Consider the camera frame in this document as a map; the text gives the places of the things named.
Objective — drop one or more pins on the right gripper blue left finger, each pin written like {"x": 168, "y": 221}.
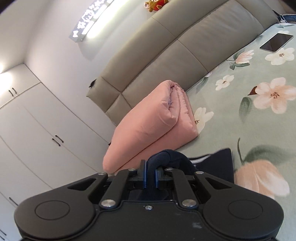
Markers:
{"x": 142, "y": 174}

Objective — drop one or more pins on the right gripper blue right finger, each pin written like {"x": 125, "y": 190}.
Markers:
{"x": 159, "y": 178}

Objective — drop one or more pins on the navy striped sweatshirt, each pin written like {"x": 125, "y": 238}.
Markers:
{"x": 219, "y": 164}

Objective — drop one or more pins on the folded pink quilt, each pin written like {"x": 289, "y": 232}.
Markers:
{"x": 162, "y": 120}

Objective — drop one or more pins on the white wardrobe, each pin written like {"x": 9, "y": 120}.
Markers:
{"x": 43, "y": 144}

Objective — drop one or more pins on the grey padded headboard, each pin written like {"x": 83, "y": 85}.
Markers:
{"x": 182, "y": 42}

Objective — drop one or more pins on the plush toy on headboard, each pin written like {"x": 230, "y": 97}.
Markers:
{"x": 153, "y": 5}

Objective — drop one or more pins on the tablet on bed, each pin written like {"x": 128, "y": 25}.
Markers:
{"x": 276, "y": 42}

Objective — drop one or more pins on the wall light fixture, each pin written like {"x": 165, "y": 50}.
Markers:
{"x": 88, "y": 19}

